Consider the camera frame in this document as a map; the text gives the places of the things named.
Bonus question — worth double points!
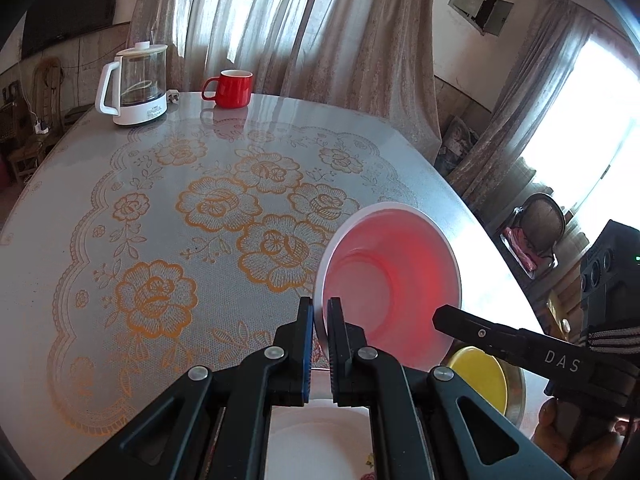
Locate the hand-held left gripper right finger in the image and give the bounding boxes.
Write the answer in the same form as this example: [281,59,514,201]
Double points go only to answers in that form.
[324,297,576,480]

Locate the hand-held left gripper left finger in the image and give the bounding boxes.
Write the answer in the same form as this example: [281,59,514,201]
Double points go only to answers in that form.
[65,296,316,480]

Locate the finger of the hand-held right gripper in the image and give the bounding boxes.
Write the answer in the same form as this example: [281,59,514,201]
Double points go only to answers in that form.
[432,304,523,363]

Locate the yellow plastic bowl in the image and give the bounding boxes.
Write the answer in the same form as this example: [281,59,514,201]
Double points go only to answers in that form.
[446,346,508,416]

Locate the stainless steel basin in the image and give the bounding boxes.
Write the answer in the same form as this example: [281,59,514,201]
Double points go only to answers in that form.
[502,364,527,431]

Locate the red plastic bowl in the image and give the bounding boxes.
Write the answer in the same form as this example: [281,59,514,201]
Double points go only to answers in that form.
[314,202,463,368]

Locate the small plain white dish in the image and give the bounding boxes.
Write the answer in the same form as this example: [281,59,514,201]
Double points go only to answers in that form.
[270,406,373,480]

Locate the person's right hand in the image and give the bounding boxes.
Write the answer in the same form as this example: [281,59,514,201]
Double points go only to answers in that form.
[531,396,635,480]

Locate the pink cloth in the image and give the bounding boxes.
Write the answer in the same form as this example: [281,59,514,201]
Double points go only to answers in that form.
[505,227,542,272]

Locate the dark round-back chair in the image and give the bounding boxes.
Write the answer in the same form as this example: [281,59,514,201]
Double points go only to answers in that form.
[500,192,568,281]

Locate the beige patterned window curtain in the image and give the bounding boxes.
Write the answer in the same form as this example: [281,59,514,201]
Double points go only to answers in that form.
[447,0,598,211]
[127,0,443,148]

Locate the floral lace table cover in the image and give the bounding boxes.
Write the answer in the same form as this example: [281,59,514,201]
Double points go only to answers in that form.
[0,91,546,441]

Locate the red mug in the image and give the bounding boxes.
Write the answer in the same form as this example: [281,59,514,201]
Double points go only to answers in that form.
[201,69,254,109]

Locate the white glass electric kettle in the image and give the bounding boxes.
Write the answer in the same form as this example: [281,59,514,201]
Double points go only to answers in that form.
[95,42,169,127]

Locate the wooden chair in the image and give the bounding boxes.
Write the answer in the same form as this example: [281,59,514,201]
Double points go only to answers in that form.
[10,57,63,181]

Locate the black flat television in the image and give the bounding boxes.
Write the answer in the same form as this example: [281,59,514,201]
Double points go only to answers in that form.
[21,0,132,58]

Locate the dark bundle by wall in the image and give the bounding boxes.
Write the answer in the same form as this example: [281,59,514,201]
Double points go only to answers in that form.
[435,115,478,173]

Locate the grey wall electrical panel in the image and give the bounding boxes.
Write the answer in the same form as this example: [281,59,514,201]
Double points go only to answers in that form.
[447,0,515,37]

